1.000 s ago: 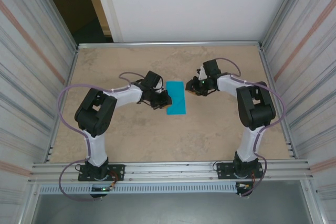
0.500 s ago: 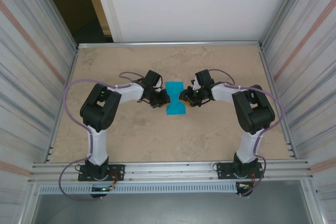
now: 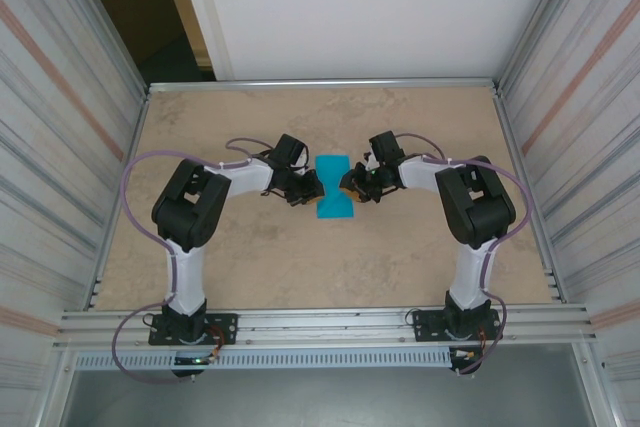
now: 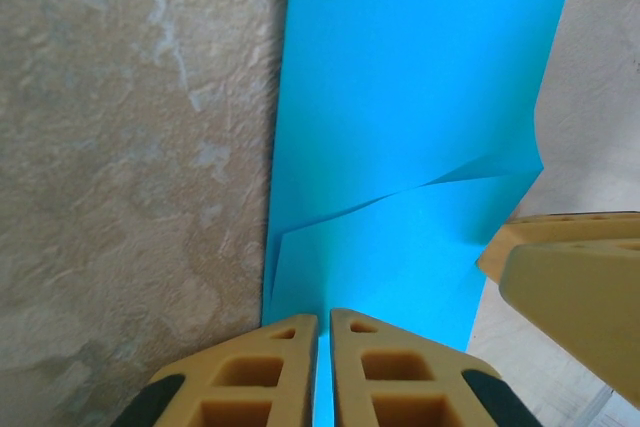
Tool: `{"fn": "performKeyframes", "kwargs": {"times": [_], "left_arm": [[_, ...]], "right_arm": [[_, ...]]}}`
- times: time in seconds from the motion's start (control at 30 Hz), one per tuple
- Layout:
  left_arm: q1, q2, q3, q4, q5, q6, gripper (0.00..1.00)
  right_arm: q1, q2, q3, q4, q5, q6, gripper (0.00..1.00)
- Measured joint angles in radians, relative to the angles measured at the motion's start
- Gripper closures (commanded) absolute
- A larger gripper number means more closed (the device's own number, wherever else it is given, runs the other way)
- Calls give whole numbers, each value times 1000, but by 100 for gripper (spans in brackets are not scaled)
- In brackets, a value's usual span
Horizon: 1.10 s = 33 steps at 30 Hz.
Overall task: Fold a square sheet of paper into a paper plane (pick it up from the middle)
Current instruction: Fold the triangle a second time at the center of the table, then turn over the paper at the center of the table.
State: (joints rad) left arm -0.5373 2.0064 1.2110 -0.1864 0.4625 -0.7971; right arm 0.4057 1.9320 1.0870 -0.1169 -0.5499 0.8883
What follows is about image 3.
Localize blue paper sheet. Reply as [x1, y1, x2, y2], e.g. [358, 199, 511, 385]
[314, 153, 357, 221]

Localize grey metal sheet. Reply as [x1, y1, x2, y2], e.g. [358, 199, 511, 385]
[59, 344, 601, 427]

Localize small left controller board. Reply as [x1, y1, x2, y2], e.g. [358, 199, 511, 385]
[173, 354, 219, 368]

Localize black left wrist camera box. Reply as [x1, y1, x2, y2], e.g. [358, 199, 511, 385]
[272, 133, 307, 168]

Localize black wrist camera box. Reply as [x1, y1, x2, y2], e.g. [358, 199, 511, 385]
[368, 130, 405, 164]
[272, 133, 307, 168]

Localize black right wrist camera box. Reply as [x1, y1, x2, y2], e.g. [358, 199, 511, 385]
[368, 130, 405, 164]

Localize wide aluminium frame rail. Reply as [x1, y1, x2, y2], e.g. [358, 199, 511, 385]
[54, 302, 599, 349]

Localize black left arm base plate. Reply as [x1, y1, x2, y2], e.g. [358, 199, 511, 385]
[147, 313, 239, 347]

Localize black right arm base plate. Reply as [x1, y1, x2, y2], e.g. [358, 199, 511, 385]
[410, 307, 502, 343]

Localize grey slotted cable duct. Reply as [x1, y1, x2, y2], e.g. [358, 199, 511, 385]
[73, 349, 454, 370]

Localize orange left base wires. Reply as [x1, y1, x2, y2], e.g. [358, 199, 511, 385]
[207, 325, 227, 359]

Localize beige door frame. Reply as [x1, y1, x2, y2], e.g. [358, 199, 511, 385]
[158, 0, 219, 82]

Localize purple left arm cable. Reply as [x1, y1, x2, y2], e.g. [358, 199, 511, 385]
[112, 136, 274, 384]

